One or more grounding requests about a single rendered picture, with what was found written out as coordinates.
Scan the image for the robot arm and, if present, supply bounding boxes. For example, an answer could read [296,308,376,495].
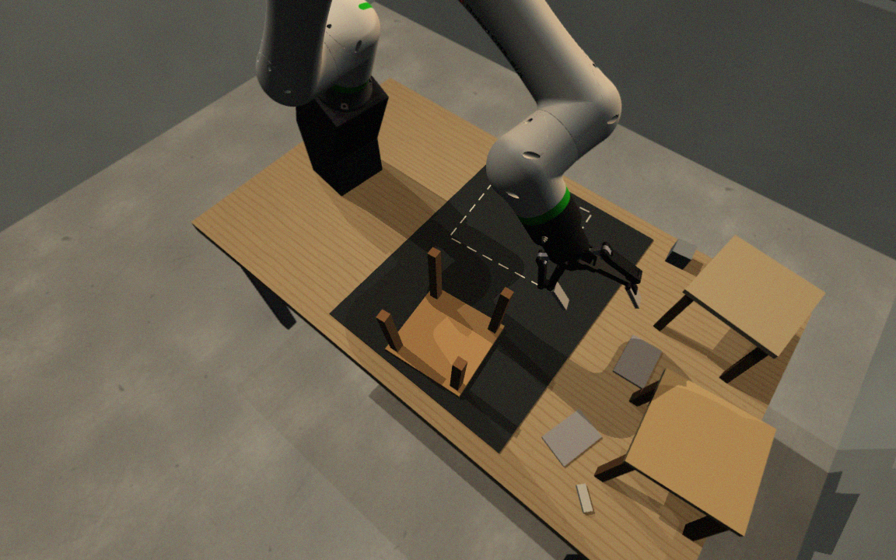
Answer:
[256,0,621,246]

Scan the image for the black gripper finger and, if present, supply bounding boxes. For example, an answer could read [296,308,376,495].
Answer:
[574,242,642,309]
[536,250,569,310]

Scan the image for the black rectangular mat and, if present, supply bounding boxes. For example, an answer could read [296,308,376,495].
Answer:
[329,165,653,453]

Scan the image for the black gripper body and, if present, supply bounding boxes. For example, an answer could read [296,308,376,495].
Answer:
[542,225,594,271]

